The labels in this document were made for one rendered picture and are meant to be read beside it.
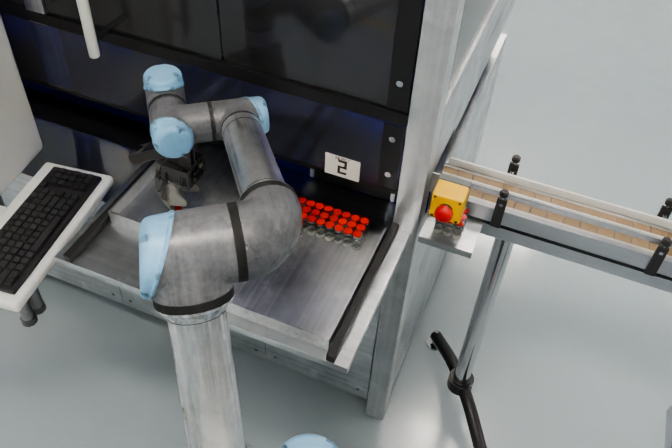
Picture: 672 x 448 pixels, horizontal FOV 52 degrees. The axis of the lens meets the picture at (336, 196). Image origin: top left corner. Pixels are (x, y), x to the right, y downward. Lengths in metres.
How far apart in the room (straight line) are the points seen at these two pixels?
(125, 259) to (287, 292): 0.37
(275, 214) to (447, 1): 0.52
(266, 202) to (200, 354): 0.23
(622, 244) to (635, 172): 1.79
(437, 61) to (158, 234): 0.65
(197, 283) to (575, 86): 3.16
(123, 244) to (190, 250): 0.70
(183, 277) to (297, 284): 0.59
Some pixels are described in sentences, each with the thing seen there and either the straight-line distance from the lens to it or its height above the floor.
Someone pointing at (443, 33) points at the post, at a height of 1.41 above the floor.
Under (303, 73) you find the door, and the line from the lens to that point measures 1.49.
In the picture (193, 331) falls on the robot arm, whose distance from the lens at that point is 1.01.
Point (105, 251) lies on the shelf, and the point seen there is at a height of 0.88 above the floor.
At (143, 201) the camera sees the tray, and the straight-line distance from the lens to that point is 1.73.
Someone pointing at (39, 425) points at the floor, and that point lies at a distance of 2.48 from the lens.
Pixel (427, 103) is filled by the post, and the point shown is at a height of 1.25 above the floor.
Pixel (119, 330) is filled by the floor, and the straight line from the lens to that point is 2.60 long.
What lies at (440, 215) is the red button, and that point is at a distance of 1.53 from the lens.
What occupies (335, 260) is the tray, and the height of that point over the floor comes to 0.88.
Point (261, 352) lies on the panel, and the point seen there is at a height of 0.13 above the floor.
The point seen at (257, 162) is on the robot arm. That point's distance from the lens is 1.12.
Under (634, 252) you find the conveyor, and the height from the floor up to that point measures 0.93.
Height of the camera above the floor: 2.07
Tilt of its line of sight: 44 degrees down
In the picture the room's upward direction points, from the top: 3 degrees clockwise
